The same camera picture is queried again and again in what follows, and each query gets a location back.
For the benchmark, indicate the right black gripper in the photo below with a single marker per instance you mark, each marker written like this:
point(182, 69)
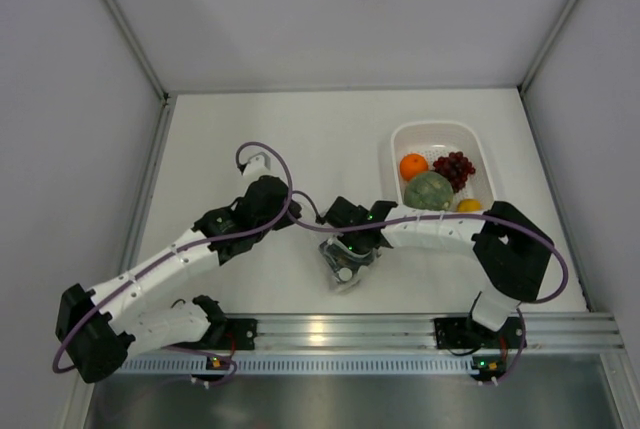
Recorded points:
point(344, 236)

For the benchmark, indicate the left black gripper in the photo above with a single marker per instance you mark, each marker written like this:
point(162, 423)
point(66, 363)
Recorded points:
point(293, 214)

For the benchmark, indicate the fake dark plum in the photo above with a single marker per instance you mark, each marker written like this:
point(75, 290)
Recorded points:
point(346, 269)

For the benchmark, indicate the polka dot zip bag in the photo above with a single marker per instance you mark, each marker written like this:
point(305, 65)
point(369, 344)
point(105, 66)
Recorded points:
point(328, 256)

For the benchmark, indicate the fake orange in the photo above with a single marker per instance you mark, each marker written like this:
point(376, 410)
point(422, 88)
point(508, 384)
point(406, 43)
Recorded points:
point(412, 165)

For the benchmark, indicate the fake green melon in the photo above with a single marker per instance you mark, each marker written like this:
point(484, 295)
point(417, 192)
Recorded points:
point(429, 191)

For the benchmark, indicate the fake red grapes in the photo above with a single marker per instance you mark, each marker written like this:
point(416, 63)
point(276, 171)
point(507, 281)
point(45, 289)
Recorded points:
point(456, 168)

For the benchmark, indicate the fake yellow lemon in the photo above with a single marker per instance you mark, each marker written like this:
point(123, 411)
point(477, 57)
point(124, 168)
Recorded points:
point(469, 205)

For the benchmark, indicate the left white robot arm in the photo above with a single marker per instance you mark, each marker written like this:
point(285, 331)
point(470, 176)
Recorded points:
point(102, 327)

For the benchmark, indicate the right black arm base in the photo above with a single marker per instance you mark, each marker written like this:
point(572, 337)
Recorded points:
point(462, 333)

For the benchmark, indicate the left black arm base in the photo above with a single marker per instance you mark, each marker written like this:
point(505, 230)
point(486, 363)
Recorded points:
point(229, 335)

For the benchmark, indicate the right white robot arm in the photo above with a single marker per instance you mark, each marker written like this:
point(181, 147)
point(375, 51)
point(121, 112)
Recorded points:
point(512, 252)

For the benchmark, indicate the white perforated plastic basket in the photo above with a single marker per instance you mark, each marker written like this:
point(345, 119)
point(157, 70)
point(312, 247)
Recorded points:
point(434, 139)

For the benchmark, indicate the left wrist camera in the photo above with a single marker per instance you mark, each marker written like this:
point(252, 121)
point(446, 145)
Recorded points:
point(257, 166)

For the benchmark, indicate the left aluminium side rail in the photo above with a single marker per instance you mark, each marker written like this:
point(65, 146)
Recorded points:
point(146, 187)

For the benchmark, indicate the white slotted cable duct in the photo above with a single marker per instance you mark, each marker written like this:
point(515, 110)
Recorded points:
point(251, 364)

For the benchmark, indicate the aluminium front rail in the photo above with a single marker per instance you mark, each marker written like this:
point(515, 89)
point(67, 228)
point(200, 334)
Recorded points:
point(545, 332)

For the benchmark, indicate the left aluminium corner post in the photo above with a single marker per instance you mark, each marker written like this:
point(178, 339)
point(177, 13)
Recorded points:
point(133, 43)

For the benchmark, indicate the aluminium corner post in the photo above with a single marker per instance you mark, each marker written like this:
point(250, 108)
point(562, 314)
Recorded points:
point(133, 43)
point(558, 25)

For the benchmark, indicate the right aluminium corner post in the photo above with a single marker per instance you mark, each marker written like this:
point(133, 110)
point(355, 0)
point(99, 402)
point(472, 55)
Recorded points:
point(558, 25)

